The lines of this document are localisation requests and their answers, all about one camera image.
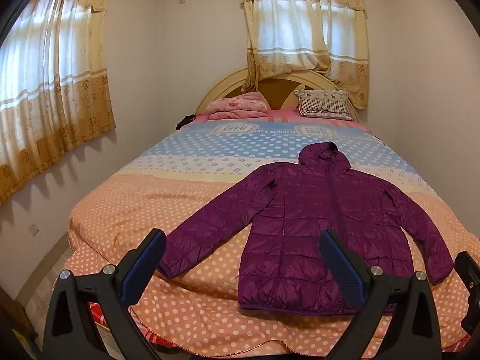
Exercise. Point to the brown wooden furniture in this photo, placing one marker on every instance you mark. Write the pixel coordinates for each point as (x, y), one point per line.
(13, 322)

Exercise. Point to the dark cloth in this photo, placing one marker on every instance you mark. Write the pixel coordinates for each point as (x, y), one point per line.
(185, 120)

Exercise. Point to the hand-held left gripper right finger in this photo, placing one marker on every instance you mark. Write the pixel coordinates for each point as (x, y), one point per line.
(347, 270)

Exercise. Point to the red plaid bed sheet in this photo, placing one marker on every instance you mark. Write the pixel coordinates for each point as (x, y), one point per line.
(98, 318)

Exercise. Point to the purple hooded puffer jacket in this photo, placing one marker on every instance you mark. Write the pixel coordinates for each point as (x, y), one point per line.
(300, 210)

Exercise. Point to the cream wooden bed headboard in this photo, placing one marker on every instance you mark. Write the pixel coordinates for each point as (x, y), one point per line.
(275, 90)

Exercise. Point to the folded pink blanket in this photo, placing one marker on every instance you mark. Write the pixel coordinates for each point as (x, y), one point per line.
(236, 107)

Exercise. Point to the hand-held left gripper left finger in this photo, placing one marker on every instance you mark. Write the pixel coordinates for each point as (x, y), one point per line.
(140, 270)

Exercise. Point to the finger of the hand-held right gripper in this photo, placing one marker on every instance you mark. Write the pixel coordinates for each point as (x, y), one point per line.
(467, 270)
(473, 322)

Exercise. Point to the white wall socket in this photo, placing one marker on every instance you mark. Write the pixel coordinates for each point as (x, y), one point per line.
(34, 228)

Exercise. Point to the striped pillow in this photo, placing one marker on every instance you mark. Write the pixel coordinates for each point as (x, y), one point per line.
(324, 103)

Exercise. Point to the polka dot bedspread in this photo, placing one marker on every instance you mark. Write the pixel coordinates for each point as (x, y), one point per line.
(187, 180)

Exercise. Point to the wide beige floral curtain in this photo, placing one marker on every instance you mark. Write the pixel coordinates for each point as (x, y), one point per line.
(48, 82)

